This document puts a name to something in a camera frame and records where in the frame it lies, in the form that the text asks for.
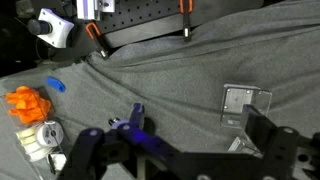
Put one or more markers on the silver metal bracket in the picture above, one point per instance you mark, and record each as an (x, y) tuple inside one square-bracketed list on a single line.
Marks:
[(88, 8)]

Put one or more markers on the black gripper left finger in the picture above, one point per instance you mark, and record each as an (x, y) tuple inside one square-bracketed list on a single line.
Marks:
[(90, 146)]

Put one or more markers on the orange crumpled item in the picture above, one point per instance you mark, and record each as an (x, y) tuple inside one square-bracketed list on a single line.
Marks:
[(28, 106)]

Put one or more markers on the black perforated mounting board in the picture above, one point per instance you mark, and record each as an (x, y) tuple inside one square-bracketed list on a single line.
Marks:
[(143, 13)]

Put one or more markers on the grey table cloth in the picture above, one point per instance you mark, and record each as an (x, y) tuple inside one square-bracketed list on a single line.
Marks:
[(173, 76)]

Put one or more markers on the clear container with metal plate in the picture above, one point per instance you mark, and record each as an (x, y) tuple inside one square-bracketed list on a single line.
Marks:
[(237, 100)]

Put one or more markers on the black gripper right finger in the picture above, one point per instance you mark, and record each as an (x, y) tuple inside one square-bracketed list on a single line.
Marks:
[(263, 133)]

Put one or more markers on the small clear square container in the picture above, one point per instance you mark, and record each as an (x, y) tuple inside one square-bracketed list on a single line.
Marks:
[(240, 144)]

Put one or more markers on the white tape roll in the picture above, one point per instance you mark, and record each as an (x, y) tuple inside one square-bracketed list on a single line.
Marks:
[(45, 135)]

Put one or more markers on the blue plastic clip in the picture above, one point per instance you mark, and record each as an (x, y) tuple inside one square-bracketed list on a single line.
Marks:
[(55, 83)]

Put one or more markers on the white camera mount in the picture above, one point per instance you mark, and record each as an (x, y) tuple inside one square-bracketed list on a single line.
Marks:
[(58, 28)]

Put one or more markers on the clear plastic box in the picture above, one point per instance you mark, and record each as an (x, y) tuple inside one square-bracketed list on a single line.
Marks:
[(59, 161)]

